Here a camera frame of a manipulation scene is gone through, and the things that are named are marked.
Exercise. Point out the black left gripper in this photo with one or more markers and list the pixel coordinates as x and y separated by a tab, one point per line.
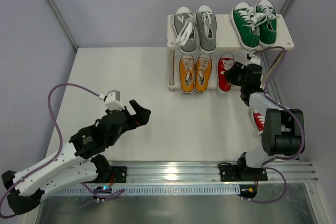
130	118

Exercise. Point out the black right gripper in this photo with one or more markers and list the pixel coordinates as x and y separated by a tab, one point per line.
237	74

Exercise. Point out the red sneaker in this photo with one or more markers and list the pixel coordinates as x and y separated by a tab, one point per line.
257	120
225	62

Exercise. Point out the orange sneaker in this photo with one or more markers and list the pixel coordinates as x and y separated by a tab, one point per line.
186	73
203	72

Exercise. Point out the green sneaker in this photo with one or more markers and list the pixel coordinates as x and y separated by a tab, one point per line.
267	23
245	23

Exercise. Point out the grey sneaker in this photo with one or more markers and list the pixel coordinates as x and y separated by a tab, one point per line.
206	24
183	26

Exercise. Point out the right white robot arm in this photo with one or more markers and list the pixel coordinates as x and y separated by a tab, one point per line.
283	136

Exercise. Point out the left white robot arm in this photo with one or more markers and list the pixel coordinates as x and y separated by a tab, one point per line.
80	160

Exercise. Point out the white two-tier shoe shelf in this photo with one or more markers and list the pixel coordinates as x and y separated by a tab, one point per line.
226	42

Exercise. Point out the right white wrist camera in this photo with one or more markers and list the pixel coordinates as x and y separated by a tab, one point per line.
253	59

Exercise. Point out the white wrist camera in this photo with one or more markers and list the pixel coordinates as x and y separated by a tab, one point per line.
112	100
253	59

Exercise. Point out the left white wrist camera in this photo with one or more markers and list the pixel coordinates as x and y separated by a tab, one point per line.
112	100

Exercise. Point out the aluminium mounting rail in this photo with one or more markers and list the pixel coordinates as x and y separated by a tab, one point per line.
170	172

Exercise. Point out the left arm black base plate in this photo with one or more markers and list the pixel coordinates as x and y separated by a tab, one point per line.
118	174

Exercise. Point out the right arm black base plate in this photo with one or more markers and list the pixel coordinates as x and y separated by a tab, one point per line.
234	173

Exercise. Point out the white slotted cable duct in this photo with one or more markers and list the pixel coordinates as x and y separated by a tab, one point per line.
172	190

